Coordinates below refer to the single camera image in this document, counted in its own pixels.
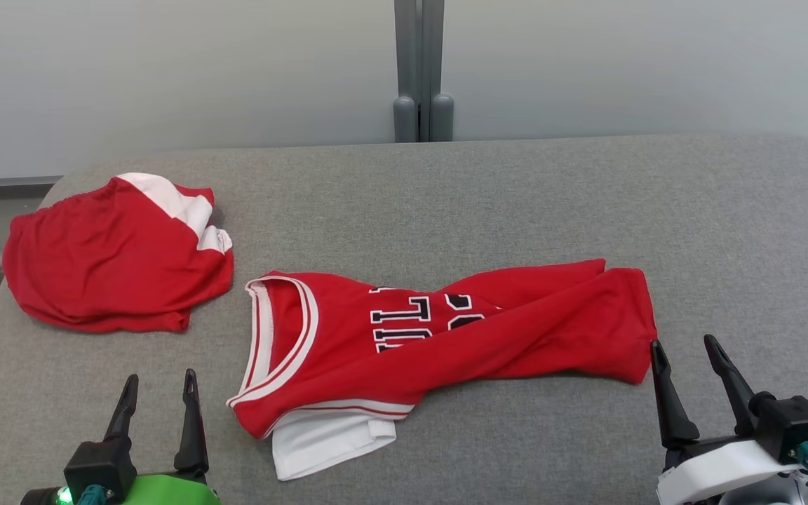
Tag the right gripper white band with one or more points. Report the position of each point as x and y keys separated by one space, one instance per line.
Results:
x=712 y=466

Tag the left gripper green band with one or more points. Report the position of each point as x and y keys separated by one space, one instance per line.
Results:
x=172 y=491

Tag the red and white shorts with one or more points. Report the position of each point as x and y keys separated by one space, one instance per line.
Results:
x=109 y=266

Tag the red basketball jersey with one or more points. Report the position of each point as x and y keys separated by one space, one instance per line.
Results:
x=516 y=337

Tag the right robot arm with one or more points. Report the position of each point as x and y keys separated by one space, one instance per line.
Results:
x=776 y=495

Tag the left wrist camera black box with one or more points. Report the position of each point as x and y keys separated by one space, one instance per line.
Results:
x=99 y=466

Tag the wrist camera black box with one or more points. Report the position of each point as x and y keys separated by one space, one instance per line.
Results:
x=793 y=424
x=99 y=466

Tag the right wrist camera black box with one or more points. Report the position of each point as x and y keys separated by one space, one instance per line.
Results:
x=793 y=424

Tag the grey wall panel post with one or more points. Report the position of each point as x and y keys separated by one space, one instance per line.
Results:
x=440 y=105
x=405 y=105

